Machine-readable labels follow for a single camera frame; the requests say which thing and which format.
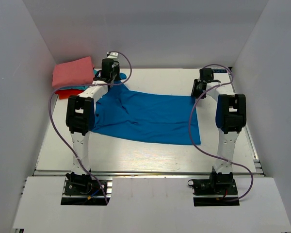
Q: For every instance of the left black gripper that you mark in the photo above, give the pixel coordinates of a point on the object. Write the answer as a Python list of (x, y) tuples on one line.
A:
[(117, 66)]

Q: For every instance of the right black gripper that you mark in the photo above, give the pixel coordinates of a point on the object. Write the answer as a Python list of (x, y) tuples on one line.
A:
[(194, 93)]

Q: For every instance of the blue t shirt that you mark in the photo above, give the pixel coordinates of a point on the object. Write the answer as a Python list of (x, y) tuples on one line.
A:
[(149, 118)]

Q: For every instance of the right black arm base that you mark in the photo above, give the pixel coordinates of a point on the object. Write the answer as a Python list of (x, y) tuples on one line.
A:
[(203, 187)]

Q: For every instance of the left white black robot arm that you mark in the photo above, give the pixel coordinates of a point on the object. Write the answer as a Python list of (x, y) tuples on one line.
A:
[(80, 116)]

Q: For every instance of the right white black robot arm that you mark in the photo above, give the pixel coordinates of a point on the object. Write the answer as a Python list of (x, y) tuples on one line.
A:
[(230, 119)]

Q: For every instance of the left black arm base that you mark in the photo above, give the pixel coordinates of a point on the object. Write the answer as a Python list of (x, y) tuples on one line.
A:
[(75, 190)]

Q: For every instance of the blue label sticker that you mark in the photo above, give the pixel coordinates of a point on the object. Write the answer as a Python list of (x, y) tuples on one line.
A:
[(219, 70)]

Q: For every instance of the pink folded t shirt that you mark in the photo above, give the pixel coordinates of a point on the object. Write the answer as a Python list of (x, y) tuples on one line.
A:
[(73, 73)]

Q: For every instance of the red folded t shirt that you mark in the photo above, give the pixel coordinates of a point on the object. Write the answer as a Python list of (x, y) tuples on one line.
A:
[(65, 94)]

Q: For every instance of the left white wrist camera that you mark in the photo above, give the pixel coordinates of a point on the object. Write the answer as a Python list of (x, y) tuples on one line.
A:
[(112, 55)]

